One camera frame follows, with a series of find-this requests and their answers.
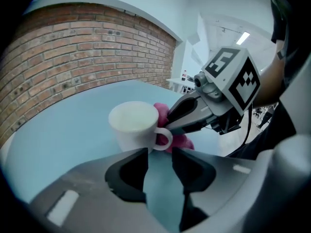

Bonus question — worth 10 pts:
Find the short white table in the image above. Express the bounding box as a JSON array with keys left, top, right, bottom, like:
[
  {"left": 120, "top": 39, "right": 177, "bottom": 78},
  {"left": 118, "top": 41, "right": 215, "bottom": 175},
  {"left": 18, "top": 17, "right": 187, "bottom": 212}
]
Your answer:
[{"left": 166, "top": 77, "right": 198, "bottom": 95}]

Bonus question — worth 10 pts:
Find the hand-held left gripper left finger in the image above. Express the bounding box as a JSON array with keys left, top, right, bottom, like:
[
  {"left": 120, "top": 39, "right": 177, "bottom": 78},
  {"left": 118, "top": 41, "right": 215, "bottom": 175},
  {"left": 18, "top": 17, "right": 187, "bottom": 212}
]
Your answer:
[{"left": 29, "top": 147, "right": 156, "bottom": 233}]

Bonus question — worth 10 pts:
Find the long ceiling light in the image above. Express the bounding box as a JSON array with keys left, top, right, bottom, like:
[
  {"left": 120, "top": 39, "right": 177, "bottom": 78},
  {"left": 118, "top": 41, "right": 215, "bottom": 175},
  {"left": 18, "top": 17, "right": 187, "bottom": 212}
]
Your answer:
[{"left": 236, "top": 31, "right": 251, "bottom": 46}]

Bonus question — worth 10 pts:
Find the person's right forearm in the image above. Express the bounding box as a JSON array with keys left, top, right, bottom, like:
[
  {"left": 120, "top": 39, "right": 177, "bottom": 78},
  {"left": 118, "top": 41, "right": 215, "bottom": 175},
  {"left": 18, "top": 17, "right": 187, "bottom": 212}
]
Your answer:
[{"left": 252, "top": 57, "right": 285, "bottom": 108}]

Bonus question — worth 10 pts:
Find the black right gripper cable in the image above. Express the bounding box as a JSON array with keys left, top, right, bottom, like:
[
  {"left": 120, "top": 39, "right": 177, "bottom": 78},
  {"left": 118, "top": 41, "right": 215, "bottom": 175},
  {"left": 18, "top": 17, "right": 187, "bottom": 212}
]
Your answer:
[{"left": 240, "top": 104, "right": 255, "bottom": 153}]

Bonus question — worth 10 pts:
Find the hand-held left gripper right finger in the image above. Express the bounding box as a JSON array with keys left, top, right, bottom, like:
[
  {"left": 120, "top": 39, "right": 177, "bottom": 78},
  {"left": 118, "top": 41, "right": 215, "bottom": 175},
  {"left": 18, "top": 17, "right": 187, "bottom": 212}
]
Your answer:
[{"left": 171, "top": 147, "right": 259, "bottom": 232}]

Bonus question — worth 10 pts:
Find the person's black t-shirt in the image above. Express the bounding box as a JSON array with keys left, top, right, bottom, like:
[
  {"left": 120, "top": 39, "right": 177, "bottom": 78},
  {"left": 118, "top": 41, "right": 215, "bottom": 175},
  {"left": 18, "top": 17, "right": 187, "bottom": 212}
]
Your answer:
[{"left": 225, "top": 0, "right": 301, "bottom": 160}]

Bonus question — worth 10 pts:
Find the white mug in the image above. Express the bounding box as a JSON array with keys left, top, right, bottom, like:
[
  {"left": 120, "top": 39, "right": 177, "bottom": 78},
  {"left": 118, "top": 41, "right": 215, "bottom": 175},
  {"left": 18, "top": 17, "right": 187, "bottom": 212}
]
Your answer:
[{"left": 107, "top": 100, "right": 174, "bottom": 154}]

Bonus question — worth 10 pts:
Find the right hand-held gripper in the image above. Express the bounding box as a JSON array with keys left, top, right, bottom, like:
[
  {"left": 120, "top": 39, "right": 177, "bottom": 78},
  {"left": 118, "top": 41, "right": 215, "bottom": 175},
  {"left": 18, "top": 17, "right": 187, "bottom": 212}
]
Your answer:
[{"left": 167, "top": 47, "right": 261, "bottom": 136}]

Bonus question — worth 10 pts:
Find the pink cloth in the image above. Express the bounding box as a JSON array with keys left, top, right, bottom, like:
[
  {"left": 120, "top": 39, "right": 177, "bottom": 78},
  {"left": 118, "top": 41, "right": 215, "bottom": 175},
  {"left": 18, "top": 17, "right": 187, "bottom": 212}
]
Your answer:
[{"left": 153, "top": 102, "right": 195, "bottom": 154}]

